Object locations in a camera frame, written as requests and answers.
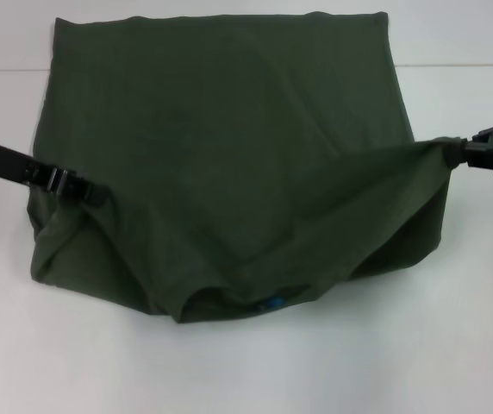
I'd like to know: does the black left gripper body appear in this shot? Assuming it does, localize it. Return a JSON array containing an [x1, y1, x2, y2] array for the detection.
[[0, 134, 69, 193]]

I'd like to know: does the dark green t-shirt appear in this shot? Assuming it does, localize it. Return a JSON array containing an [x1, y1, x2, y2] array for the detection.
[[28, 11, 465, 325]]

